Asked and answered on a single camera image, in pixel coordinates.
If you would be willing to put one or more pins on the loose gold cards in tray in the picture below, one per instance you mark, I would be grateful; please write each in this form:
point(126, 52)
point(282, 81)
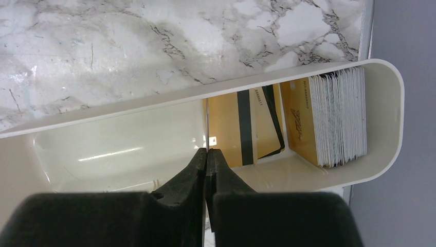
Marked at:
point(247, 125)

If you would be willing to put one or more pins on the credit cards in tray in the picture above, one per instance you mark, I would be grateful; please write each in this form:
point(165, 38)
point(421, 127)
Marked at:
point(325, 116)

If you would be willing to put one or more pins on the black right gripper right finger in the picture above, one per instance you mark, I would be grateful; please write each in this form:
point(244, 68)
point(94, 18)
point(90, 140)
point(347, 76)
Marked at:
point(240, 216)

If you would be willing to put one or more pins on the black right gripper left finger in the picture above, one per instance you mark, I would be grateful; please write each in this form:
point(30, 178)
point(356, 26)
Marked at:
point(172, 215)

